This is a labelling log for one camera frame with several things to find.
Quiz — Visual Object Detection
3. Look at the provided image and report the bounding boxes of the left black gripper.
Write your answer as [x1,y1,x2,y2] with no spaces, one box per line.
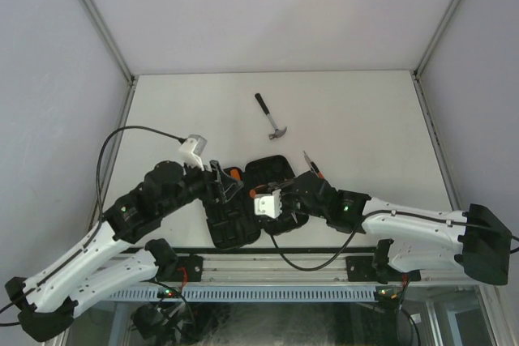
[160,156,243,217]

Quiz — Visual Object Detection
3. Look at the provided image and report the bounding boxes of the orange grip bit screwdriver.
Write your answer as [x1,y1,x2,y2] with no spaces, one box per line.
[229,168,242,181]

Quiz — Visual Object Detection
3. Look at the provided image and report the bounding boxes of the black plastic tool case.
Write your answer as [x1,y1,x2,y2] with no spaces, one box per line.
[203,155,309,250]

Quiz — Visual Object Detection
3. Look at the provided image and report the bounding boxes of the black orange handled screwdriver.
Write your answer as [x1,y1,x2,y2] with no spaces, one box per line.
[249,185,269,198]

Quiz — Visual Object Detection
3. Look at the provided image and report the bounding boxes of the orange handled needle-nose pliers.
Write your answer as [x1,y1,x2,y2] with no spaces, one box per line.
[290,211,298,226]

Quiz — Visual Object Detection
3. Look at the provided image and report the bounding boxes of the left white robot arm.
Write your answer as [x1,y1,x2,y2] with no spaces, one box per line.
[5,160,243,342]

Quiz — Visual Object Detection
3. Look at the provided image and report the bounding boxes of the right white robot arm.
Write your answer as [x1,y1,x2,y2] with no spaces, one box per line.
[254,172,513,286]

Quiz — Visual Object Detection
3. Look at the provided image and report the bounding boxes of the small orange black precision screwdriver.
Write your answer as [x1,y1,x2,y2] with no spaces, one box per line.
[310,161,324,179]

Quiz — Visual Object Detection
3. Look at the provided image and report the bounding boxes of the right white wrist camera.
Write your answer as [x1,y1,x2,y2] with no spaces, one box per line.
[253,190,282,219]

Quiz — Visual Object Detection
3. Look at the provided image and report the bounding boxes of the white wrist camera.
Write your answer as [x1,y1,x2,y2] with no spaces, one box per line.
[178,135,207,171]
[253,190,282,219]

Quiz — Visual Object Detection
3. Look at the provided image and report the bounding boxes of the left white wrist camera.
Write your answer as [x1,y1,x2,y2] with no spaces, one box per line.
[178,135,207,171]

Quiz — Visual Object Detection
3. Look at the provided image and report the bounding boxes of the black handled claw hammer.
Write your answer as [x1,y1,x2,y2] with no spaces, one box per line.
[255,93,287,140]

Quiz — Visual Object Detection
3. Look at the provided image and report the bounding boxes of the aluminium front frame rail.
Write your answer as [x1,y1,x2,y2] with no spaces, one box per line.
[58,251,500,284]

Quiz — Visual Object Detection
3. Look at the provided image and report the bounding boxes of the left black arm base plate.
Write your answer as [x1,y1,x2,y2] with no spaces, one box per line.
[156,254,204,283]

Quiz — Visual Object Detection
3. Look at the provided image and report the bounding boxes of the blue slotted cable duct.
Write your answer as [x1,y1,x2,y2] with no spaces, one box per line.
[106,285,376,303]

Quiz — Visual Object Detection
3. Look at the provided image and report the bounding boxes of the left black camera cable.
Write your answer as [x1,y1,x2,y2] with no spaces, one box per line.
[0,126,183,327]

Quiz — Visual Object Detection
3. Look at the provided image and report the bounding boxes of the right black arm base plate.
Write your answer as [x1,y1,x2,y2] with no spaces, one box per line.
[345,255,421,284]

